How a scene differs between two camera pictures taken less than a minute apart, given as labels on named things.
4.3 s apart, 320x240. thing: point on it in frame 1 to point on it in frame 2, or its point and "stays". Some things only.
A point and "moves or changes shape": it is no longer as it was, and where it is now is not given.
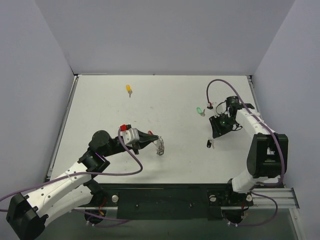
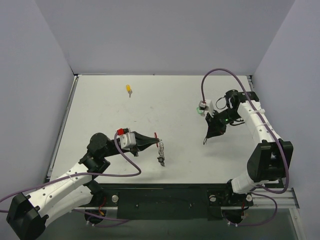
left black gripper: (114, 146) stays
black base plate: (169, 201) stays
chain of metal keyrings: (159, 143) moves or changes shape
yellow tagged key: (128, 89) stays
